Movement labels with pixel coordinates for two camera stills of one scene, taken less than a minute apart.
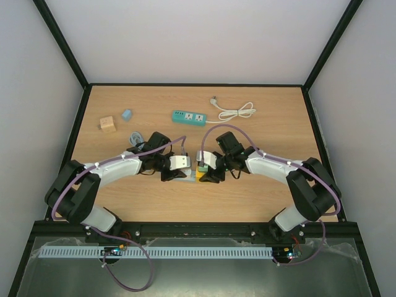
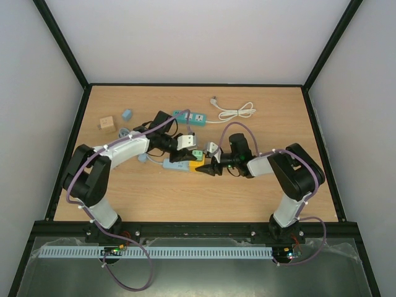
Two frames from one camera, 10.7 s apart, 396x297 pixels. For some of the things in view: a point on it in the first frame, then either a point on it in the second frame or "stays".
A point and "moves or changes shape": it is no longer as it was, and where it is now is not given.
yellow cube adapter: [198, 176] to [193, 164]
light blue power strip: [190, 176] moves or changes shape
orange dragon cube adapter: [107, 124] stays
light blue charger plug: [126, 115] stays
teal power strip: [189, 118] stays
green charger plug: [203, 169] moves or changes shape
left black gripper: [175, 174] to [181, 155]
